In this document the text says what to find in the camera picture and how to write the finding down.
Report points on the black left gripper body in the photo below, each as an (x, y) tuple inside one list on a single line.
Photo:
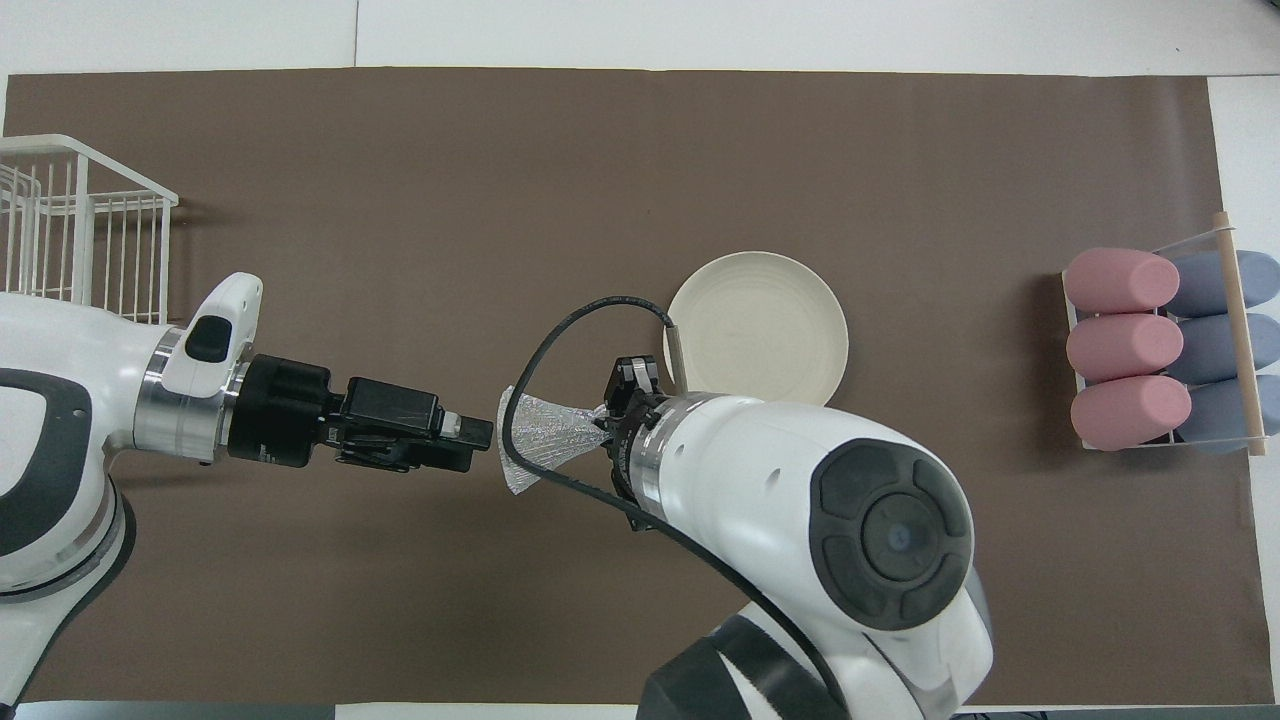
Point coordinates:
[(285, 410)]

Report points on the cup rack with wooden rod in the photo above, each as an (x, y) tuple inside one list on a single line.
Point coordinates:
[(1240, 340)]

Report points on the cream round plate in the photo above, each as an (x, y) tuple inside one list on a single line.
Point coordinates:
[(760, 320)]

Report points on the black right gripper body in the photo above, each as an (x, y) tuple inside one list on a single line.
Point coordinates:
[(617, 440)]

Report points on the pink plastic cup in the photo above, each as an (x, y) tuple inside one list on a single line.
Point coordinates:
[(1120, 348), (1125, 415), (1120, 280)]

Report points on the silver mesh sponge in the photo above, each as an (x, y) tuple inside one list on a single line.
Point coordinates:
[(550, 440)]

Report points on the brown paper table mat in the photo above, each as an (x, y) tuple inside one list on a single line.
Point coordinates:
[(400, 200)]

